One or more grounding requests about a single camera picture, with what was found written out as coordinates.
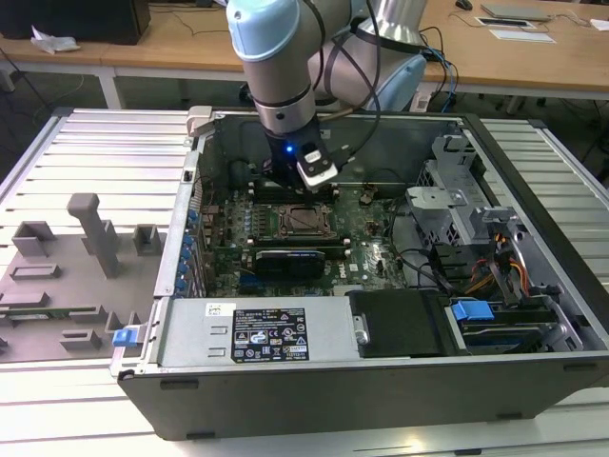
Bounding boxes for metal socket cover frame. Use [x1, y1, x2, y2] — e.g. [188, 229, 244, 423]
[282, 208, 330, 237]

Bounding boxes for black RAM slot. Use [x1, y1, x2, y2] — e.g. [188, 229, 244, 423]
[246, 241, 348, 249]
[246, 235, 346, 243]
[251, 191, 338, 202]
[251, 183, 337, 192]

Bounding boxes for CPU socket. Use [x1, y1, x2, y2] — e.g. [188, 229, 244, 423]
[278, 203, 335, 240]

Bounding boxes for black drive bay cover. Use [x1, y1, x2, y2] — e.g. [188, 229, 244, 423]
[348, 288, 452, 359]

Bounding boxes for grey case release latch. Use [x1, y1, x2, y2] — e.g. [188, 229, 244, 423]
[186, 106, 213, 140]

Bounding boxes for black graphics card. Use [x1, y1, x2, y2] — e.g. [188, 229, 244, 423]
[254, 247, 327, 287]

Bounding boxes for green motherboard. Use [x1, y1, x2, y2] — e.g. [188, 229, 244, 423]
[199, 183, 415, 299]

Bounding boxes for wooden desk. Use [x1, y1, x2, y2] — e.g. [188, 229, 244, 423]
[0, 0, 609, 111]

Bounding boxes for silver metal drive cage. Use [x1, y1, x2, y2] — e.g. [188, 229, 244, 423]
[405, 134, 492, 248]

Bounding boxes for black power supply label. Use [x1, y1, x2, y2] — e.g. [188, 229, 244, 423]
[230, 307, 311, 364]

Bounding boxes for silver power supply unit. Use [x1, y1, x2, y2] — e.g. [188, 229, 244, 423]
[156, 297, 358, 368]

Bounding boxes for hard disk in blue carrier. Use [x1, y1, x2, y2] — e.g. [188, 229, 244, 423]
[451, 298, 546, 354]

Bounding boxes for open black PC case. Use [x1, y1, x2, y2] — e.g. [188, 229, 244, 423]
[109, 111, 609, 439]

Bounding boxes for grey parts rack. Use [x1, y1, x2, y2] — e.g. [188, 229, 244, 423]
[0, 192, 168, 364]

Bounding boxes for black computer tower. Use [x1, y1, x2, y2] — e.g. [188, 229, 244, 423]
[0, 0, 152, 47]

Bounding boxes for crumpled white paper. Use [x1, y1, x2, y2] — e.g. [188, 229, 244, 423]
[30, 24, 81, 54]

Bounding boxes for white paper sheet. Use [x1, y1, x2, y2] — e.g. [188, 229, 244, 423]
[489, 28, 557, 45]

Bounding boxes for green RAM stick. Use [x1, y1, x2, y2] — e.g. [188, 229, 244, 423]
[0, 307, 96, 321]

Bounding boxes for grey closed laptop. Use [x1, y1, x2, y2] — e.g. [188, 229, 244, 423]
[480, 2, 556, 23]

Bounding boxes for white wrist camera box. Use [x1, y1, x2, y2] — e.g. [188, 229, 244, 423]
[294, 141, 341, 190]

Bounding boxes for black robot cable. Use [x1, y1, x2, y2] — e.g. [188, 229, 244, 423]
[304, 0, 383, 168]

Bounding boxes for black internal cables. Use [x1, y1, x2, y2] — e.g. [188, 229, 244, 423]
[392, 209, 456, 292]

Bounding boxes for blue cable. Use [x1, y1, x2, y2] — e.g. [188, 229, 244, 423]
[426, 46, 461, 113]

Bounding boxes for grey plastic drive bracket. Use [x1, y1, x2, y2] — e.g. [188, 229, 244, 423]
[468, 206, 521, 240]

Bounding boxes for orange and yellow wires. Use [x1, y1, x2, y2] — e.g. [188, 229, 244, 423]
[468, 231, 530, 296]

